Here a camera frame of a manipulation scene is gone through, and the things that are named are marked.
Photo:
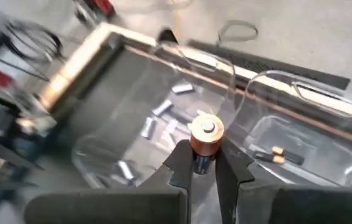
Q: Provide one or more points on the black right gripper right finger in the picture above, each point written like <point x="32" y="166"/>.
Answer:
<point x="230" y="168"/>

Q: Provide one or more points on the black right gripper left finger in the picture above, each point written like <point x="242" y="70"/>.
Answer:
<point x="182" y="174"/>

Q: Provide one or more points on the black copper-top battery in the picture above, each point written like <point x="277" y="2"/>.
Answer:
<point x="266" y="158"/>
<point x="207" y="140"/>
<point x="291" y="156"/>

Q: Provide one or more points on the clear plastic bin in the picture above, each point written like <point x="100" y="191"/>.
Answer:
<point x="116" y="140"/>
<point x="319" y="140"/>

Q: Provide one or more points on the black flat bar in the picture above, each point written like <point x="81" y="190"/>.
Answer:
<point x="272" y="67"/>

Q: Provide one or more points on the black table mat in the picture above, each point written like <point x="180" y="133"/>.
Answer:
<point x="107" y="93"/>

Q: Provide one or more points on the black frame clamp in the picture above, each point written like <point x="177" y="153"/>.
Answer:
<point x="167" y="35"/>

